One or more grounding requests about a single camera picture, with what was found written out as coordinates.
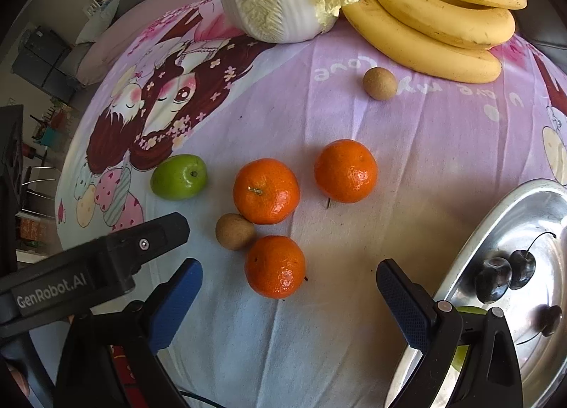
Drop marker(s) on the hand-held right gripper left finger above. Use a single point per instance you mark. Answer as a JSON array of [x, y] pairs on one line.
[[175, 301]]

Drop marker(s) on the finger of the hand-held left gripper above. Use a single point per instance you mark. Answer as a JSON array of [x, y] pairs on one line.
[[155, 235]]

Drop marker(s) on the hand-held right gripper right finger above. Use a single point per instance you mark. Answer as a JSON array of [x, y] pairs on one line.
[[403, 301]]

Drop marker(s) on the green jujube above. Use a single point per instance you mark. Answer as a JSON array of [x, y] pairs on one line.
[[179, 177], [470, 310]]

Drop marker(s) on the brown longan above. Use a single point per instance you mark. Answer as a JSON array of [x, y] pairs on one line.
[[234, 232], [379, 83]]

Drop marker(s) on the dark cherry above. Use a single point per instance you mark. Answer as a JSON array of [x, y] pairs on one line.
[[551, 320], [494, 279], [523, 268]]

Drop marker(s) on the orange tangerine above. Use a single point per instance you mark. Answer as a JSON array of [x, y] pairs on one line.
[[346, 171], [275, 266], [266, 191]]

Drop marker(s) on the steel basin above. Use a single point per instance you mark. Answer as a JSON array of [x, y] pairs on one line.
[[531, 222]]

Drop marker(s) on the printed cartoon blanket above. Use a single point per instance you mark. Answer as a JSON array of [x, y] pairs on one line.
[[283, 93]]

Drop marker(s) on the grey cabinet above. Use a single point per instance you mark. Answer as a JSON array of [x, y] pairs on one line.
[[42, 58]]

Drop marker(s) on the pale pillow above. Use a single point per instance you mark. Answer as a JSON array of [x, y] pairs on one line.
[[99, 20]]

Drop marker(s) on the upright booklets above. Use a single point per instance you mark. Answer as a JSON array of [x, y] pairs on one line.
[[98, 1]]

